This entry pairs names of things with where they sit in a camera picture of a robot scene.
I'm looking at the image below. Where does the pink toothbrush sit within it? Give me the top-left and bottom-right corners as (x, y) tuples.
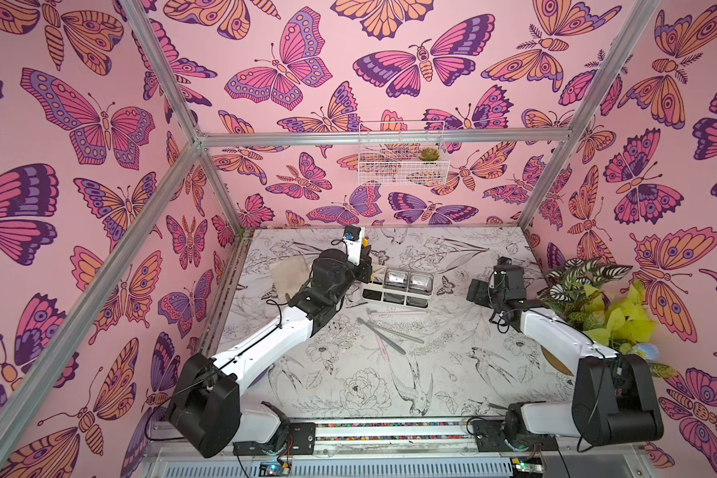
(366, 308), (427, 318)
(368, 309), (390, 364)

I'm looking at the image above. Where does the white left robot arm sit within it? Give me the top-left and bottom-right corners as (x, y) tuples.
(165, 227), (372, 458)

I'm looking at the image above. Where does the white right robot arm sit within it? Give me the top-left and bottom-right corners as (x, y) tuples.
(466, 258), (664, 450)

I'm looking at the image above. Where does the cream toothbrush holder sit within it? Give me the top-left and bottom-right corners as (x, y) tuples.
(362, 267), (434, 310)

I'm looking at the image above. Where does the grey toothbrush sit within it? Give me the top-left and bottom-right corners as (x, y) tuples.
(357, 319), (406, 356)

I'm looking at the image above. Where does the white toothbrush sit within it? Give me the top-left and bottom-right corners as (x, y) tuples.
(373, 325), (425, 345)

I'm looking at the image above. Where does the beige green-fingered glove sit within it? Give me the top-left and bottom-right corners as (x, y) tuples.
(270, 256), (311, 303)

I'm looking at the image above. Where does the artificial leafy potted plant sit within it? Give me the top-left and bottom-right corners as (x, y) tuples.
(539, 259), (678, 380)

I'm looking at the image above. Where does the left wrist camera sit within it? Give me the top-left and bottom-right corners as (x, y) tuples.
(343, 225), (364, 266)

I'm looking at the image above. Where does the white wire basket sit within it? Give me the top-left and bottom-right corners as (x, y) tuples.
(355, 121), (450, 188)

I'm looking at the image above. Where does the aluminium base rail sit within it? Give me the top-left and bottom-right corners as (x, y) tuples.
(136, 416), (659, 477)

